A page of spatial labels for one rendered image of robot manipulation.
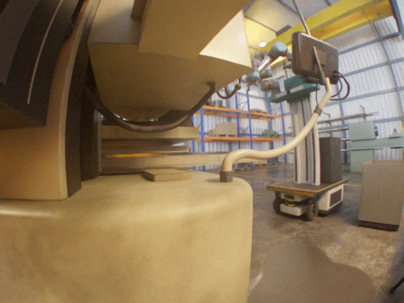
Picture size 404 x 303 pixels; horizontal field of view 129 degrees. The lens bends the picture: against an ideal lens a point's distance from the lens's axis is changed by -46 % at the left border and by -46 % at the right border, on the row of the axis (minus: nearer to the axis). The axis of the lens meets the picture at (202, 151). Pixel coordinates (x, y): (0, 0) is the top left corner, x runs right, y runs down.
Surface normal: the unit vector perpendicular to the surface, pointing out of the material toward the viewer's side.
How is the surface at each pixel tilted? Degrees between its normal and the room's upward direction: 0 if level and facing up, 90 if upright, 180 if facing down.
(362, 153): 90
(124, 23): 90
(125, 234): 90
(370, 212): 90
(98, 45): 180
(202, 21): 180
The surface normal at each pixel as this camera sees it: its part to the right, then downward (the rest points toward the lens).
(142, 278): 0.44, -0.04
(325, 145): -0.91, 0.03
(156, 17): 0.04, 1.00
